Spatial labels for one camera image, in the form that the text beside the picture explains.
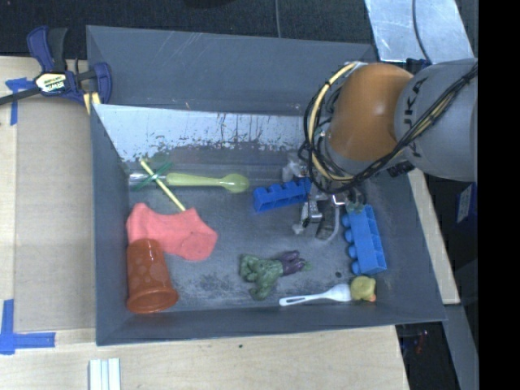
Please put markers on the yellow rubber duck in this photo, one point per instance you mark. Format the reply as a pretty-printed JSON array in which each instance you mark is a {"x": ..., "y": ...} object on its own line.
[{"x": 362, "y": 288}]

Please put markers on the pink cloth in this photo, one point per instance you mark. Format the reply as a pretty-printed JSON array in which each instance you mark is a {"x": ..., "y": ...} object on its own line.
[{"x": 178, "y": 230}]

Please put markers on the light green plastic spoon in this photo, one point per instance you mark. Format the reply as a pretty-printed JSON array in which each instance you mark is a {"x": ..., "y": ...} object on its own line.
[{"x": 211, "y": 181}]

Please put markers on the blue toy brick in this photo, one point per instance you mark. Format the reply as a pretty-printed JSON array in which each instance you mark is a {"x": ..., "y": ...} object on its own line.
[
  {"x": 280, "y": 196},
  {"x": 367, "y": 240}
]

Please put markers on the grey metal bin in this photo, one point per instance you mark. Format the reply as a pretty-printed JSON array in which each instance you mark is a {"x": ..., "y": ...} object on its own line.
[{"x": 252, "y": 234}]

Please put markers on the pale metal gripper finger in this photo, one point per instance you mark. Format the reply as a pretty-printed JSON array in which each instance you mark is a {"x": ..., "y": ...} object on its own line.
[
  {"x": 313, "y": 214},
  {"x": 326, "y": 228}
]

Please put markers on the orange plastic cup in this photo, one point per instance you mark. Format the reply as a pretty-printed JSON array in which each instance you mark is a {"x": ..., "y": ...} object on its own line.
[{"x": 148, "y": 276}]

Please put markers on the white plastic spoon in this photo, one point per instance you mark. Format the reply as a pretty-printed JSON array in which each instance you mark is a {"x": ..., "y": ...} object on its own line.
[{"x": 321, "y": 296}]

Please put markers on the yellow and green crossed sticks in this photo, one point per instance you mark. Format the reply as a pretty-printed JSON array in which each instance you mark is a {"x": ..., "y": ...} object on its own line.
[{"x": 162, "y": 185}]

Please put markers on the green toy figure purple trousers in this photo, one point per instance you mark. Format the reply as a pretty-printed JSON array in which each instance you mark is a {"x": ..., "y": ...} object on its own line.
[{"x": 264, "y": 272}]

